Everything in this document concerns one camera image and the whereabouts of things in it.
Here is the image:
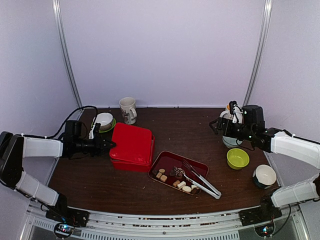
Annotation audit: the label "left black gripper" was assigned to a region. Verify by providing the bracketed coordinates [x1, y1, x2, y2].
[74, 133, 116, 157]

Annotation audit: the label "white bowl on saucer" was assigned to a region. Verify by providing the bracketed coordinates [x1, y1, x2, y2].
[95, 112, 114, 131]

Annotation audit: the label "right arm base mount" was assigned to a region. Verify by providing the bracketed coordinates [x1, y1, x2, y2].
[238, 207, 282, 227]

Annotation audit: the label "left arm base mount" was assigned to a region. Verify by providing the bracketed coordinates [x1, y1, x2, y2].
[45, 208, 90, 227]

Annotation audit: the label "left aluminium frame post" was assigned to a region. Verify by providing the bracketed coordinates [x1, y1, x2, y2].
[52, 0, 83, 108]

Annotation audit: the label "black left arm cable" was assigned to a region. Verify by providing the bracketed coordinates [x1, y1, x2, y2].
[53, 105, 98, 138]

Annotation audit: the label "right aluminium frame post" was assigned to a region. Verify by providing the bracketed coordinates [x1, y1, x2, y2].
[243, 0, 273, 105]

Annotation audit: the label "red chocolate tray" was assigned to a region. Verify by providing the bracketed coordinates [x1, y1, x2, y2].
[148, 151, 209, 196]

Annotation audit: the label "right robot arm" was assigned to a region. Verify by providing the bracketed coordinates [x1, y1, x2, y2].
[209, 101, 320, 221]

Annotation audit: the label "round tan chocolate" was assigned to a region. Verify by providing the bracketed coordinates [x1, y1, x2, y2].
[159, 168, 166, 174]

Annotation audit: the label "dark bowl white inside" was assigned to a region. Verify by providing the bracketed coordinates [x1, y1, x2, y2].
[252, 164, 277, 190]

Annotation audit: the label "aluminium frame post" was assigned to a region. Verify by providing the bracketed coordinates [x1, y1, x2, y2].
[243, 0, 273, 105]
[52, 0, 83, 108]

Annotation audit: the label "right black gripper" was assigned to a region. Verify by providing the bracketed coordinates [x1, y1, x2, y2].
[208, 117, 255, 142]

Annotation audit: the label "square tan chocolate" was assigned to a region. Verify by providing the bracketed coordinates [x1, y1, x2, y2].
[160, 174, 168, 182]

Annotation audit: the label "front aluminium rail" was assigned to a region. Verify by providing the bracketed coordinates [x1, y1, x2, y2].
[19, 197, 311, 240]

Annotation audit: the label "red tin lid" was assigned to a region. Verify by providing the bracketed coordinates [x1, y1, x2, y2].
[109, 122, 153, 165]

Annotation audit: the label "green saucer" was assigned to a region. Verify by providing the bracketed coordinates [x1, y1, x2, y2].
[96, 117, 116, 133]

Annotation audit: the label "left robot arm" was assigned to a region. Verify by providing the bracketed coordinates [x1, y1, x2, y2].
[0, 131, 116, 222]

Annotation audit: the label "white round chocolate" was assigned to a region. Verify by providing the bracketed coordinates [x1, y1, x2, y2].
[182, 185, 192, 193]

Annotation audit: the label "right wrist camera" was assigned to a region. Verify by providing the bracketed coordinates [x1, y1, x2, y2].
[228, 100, 243, 124]

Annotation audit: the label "white mug yellow inside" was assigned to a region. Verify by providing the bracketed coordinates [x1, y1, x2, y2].
[219, 104, 231, 120]

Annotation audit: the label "red tin box base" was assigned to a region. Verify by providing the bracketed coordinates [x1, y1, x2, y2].
[109, 134, 155, 172]

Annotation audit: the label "lime green bowl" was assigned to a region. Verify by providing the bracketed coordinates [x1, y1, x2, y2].
[226, 148, 250, 170]

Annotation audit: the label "tall white patterned mug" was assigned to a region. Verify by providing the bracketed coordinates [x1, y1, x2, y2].
[119, 97, 138, 125]

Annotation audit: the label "metal serving tongs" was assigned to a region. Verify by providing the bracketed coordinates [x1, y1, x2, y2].
[182, 159, 222, 200]

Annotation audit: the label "light blue patterned bowl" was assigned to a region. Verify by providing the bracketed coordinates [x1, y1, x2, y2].
[222, 135, 243, 149]

